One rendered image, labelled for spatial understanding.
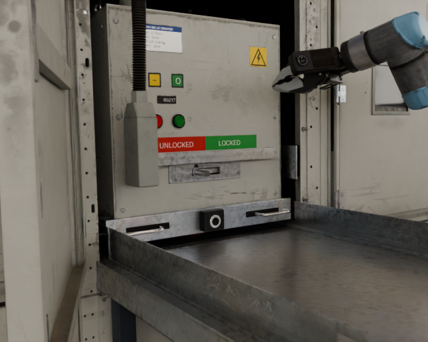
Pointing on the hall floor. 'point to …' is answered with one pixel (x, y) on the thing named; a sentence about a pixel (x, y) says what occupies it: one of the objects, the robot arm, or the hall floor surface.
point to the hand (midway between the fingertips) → (275, 85)
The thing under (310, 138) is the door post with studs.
